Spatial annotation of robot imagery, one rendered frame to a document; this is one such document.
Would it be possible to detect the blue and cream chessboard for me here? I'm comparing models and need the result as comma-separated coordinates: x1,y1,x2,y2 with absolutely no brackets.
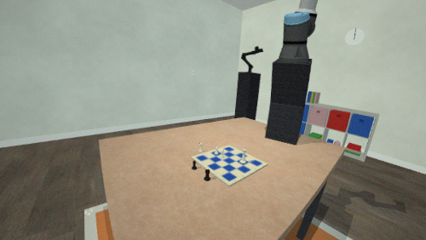
191,146,268,186

